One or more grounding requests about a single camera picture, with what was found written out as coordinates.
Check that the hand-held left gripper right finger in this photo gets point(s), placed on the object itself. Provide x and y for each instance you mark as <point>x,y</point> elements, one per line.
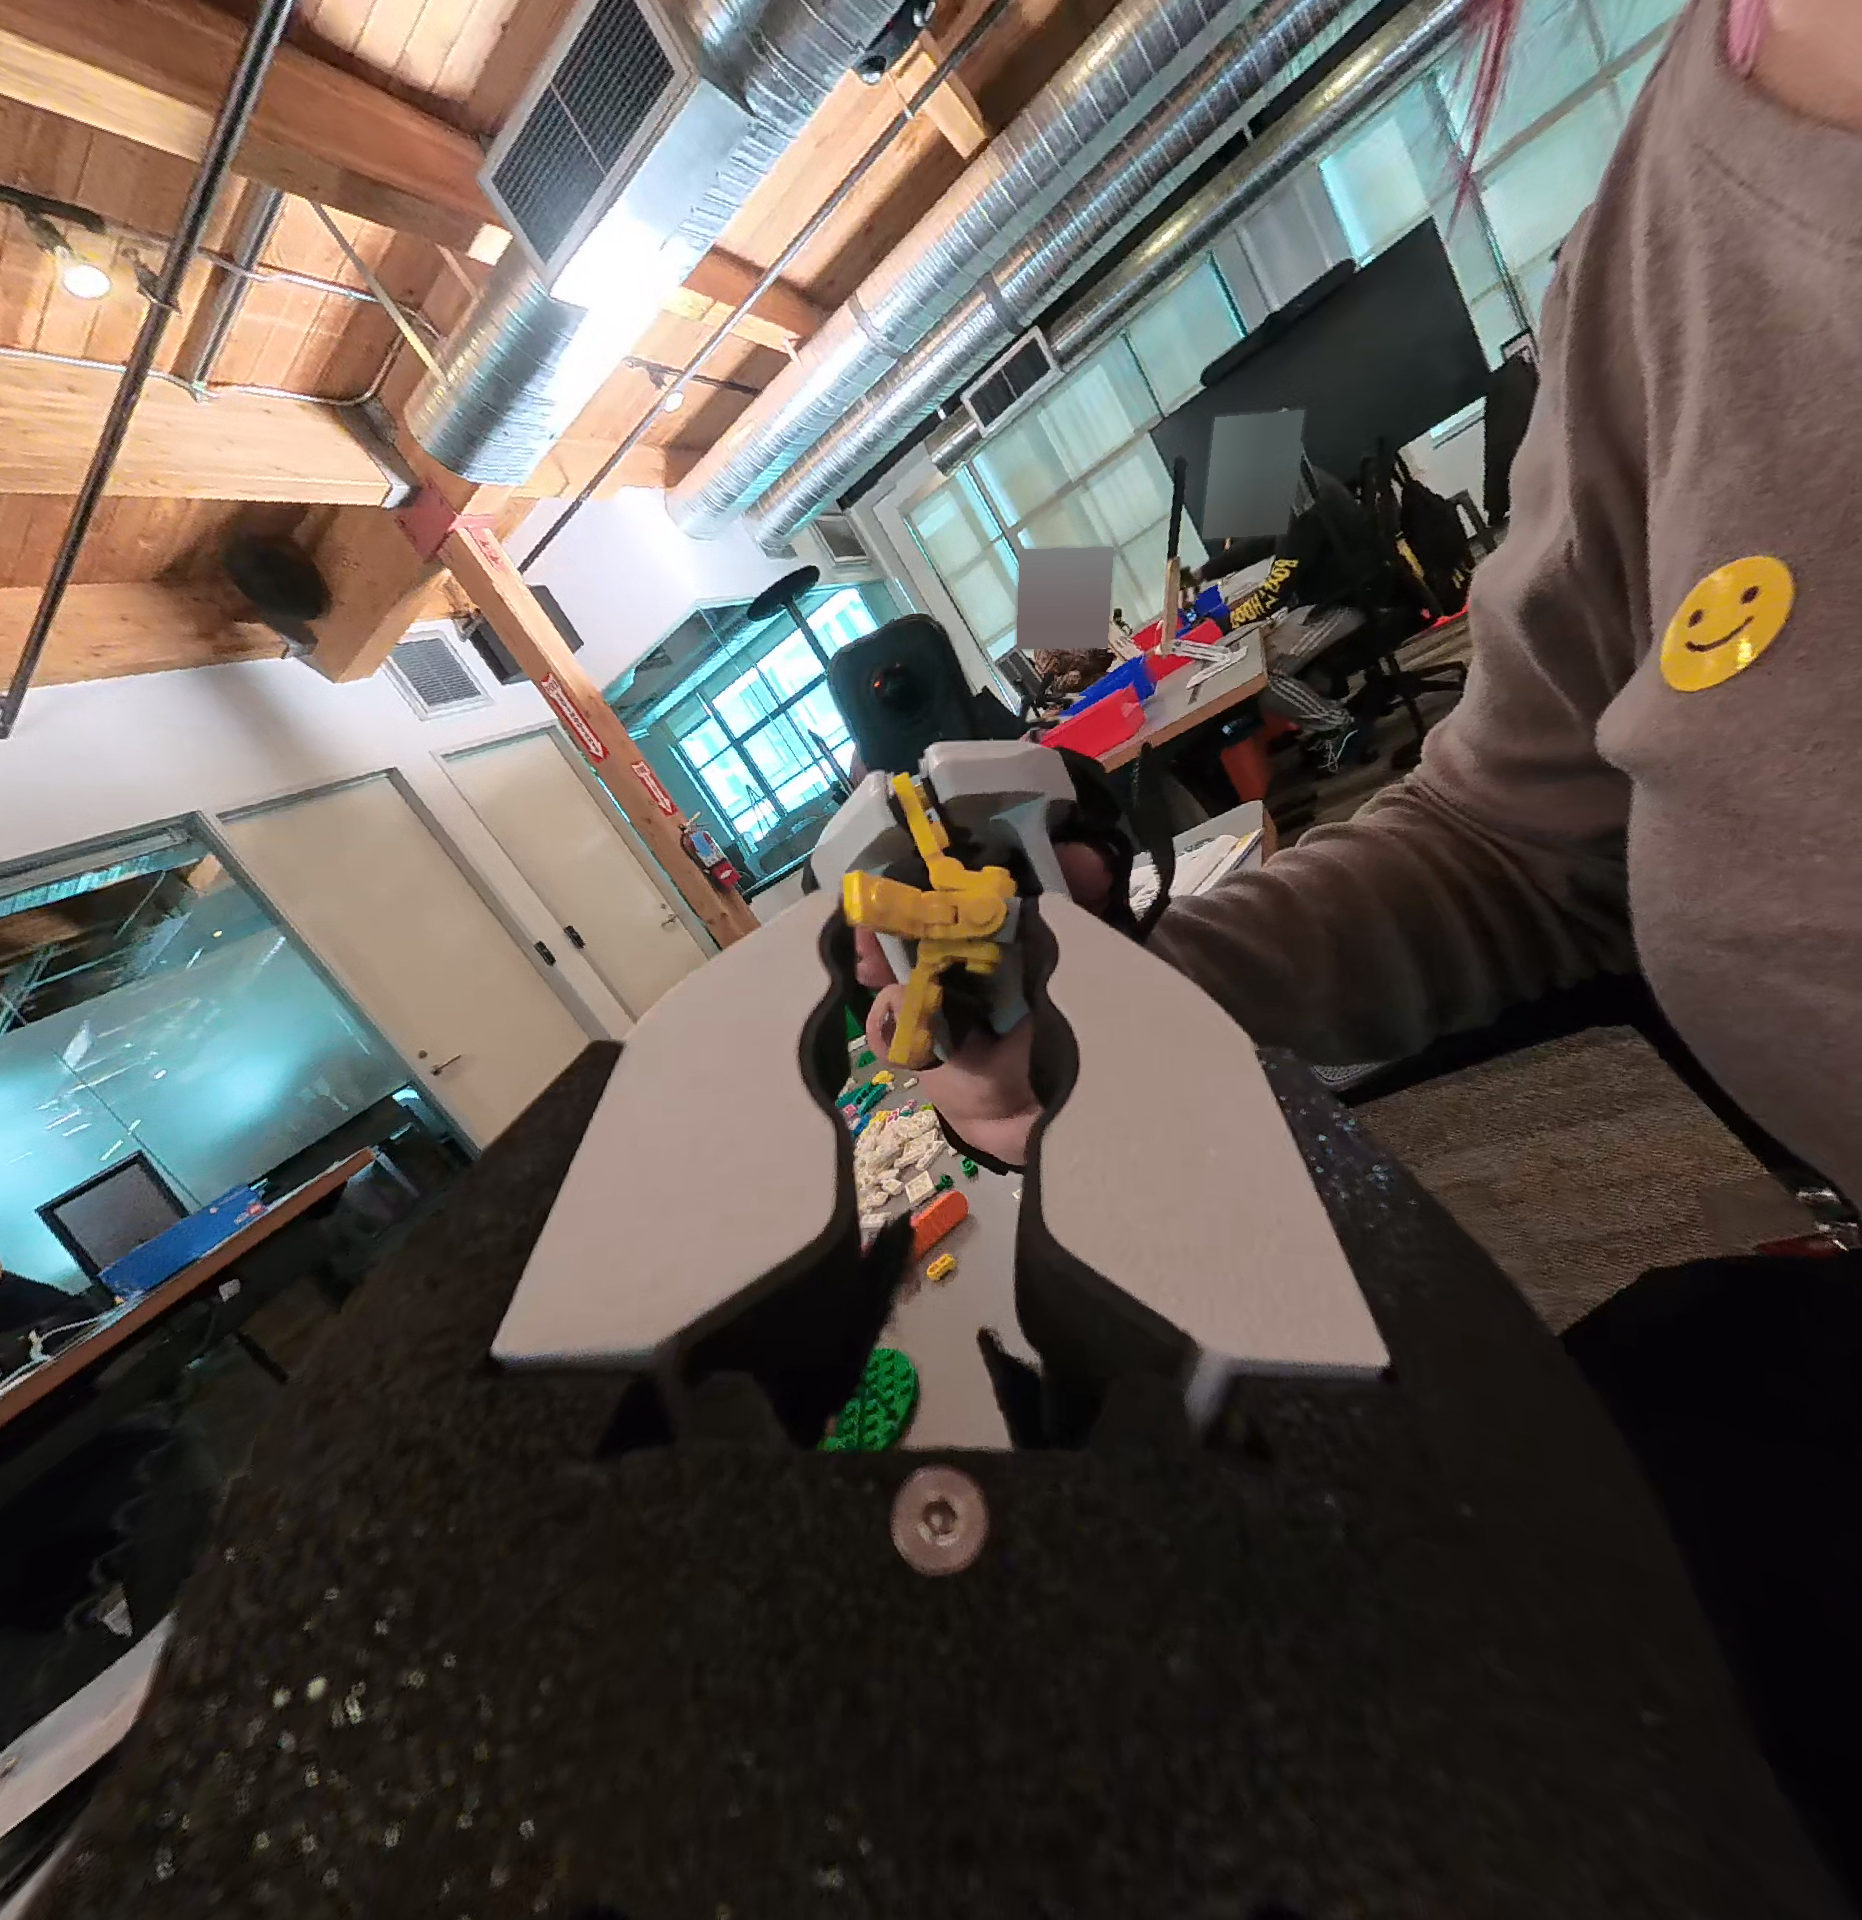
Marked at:
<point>1202,1171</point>

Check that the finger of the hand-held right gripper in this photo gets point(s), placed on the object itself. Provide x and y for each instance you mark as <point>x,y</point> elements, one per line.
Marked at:
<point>871,841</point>
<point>1005,797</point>

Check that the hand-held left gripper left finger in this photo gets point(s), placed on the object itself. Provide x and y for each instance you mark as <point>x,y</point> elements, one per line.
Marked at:
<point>674,1171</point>

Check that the yellow brick flower assembly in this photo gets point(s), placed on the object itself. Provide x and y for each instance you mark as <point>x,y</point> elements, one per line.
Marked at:
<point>940,915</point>

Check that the person's right hand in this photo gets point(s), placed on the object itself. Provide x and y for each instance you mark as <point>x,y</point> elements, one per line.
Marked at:
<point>990,1095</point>

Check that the red storage bins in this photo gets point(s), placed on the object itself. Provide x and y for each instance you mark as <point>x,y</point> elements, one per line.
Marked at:
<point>1096,720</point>

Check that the red fire extinguisher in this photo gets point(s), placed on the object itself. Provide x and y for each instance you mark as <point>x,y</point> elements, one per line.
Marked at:
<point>717,852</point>

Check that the pile of mixed bricks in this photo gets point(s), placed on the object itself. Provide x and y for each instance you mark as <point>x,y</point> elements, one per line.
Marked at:
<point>893,1171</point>

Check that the orange curved brick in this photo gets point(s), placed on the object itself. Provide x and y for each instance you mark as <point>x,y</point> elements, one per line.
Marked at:
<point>940,1222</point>

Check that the white door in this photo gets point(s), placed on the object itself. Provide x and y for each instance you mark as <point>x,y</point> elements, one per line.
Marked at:
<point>407,946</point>
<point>573,872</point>

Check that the green brick plant model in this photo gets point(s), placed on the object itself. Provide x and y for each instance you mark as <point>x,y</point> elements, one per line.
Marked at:
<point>871,1404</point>

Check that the black office chair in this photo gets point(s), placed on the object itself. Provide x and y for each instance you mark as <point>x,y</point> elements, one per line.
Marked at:
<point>1382,600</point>

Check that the blue box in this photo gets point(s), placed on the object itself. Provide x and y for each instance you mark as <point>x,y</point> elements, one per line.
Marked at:
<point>182,1239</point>

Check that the wooden edged side table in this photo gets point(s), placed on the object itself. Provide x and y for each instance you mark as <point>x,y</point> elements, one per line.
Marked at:
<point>150,1304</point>

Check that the small black monitor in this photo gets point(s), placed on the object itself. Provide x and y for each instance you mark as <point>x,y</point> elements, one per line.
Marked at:
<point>115,1218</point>

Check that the ceiling vent grille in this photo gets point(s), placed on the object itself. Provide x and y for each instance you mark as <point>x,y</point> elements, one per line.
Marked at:
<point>588,137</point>

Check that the black ceiling speaker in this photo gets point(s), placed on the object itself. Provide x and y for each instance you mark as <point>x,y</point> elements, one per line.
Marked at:
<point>279,583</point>

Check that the metal key clip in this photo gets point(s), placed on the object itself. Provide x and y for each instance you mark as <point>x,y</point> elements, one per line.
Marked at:
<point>1849,1222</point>

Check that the person's brown sweater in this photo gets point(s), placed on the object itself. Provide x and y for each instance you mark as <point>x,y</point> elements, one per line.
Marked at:
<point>1742,751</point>

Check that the yellow smiley sticker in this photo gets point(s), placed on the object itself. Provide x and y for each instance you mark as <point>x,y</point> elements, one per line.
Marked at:
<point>1727,622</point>

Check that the black ceiling pipe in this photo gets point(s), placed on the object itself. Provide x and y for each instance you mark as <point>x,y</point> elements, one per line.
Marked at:
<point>135,375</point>

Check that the ceiling spot lamp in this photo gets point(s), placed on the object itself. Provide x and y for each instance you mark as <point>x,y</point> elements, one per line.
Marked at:
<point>85,280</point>

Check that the wooden post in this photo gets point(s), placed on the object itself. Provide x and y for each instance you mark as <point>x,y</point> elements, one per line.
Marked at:
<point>573,706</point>

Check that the silver ventilation duct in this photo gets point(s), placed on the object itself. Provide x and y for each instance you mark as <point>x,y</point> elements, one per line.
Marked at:
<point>1020,225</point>

